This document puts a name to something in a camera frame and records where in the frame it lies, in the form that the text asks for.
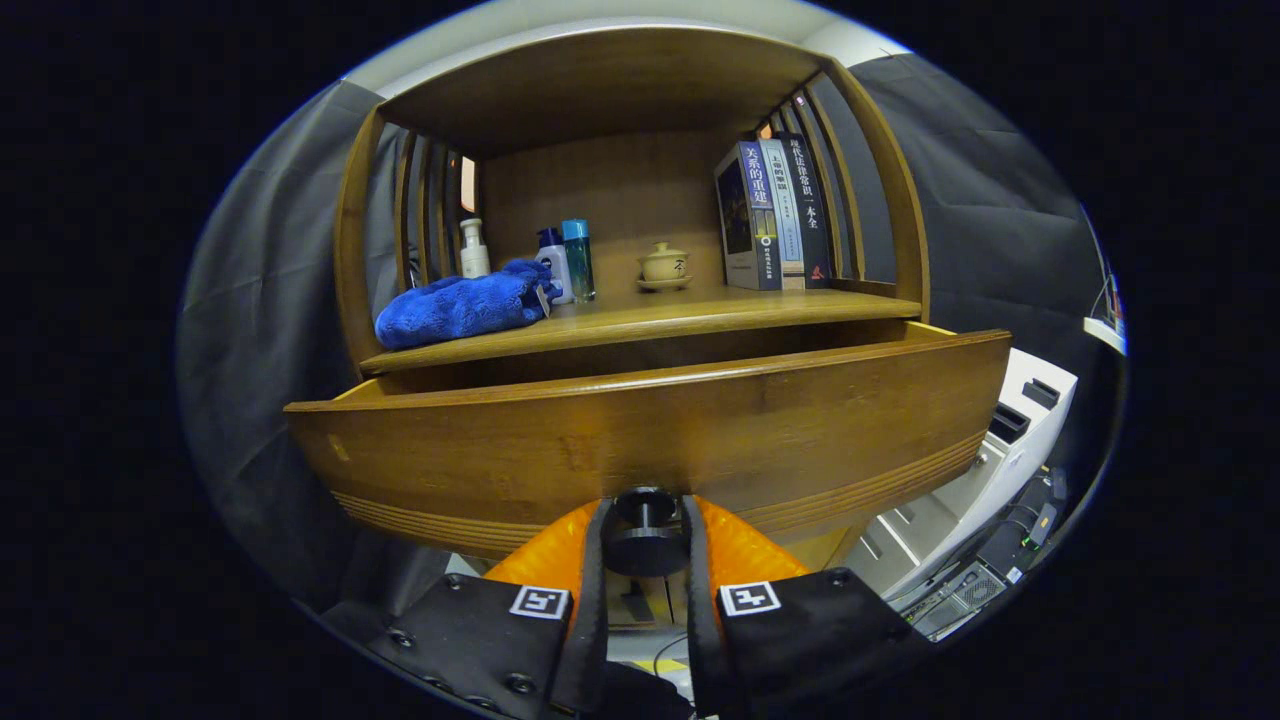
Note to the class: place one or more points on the wooden drawer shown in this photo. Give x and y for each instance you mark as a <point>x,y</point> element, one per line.
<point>650,430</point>

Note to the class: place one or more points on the wooden cabinet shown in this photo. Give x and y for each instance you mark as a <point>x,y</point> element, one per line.
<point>620,90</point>

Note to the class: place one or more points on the blue towel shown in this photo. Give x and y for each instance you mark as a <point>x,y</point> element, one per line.
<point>450,305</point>

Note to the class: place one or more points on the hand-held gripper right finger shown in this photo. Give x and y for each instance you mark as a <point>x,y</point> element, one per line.
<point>700,620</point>

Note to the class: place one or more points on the white pump bottle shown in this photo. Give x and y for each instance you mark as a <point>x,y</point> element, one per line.
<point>474,260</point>

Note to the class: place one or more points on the grey computer case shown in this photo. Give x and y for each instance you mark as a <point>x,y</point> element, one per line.
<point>975,590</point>

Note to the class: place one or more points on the teal bottle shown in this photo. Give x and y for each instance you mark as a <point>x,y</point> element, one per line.
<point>578,265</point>

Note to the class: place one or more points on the black backdrop cloth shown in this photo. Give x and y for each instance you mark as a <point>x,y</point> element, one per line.
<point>270,300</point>

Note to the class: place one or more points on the white storage box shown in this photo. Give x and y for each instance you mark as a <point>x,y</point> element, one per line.
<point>1000,450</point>

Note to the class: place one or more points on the black spine book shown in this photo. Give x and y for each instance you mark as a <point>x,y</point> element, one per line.
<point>808,210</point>

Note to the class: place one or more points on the beige lidded teacup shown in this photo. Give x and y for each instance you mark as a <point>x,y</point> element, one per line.
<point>664,267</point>

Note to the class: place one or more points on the pale blue spine book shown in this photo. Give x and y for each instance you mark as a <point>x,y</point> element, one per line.
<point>785,220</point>

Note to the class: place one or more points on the wooden countertop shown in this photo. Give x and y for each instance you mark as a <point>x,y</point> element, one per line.
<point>650,315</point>

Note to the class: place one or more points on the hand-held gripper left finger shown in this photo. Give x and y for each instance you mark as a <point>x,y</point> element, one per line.
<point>593,600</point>

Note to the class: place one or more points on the white bottle blue cap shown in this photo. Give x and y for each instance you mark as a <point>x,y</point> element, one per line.
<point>557,270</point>

